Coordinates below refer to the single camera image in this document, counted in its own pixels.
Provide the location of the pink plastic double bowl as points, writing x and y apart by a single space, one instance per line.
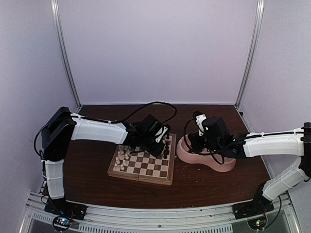
182 151

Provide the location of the aluminium frame post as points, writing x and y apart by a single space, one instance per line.
64 53
252 50

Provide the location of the aluminium frame post right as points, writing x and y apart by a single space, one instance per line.
252 50

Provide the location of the wooden chess board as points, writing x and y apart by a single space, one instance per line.
146 168

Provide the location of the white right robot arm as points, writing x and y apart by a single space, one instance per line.
295 144

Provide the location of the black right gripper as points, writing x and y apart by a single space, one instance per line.
194 140

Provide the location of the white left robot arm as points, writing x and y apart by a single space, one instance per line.
66 129

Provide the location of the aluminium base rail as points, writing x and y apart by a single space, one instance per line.
209 219

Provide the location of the aluminium frame post left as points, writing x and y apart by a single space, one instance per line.
64 53

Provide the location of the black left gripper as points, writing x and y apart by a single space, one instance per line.
156 151

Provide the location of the white chess pieces row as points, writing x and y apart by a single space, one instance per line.
121 160

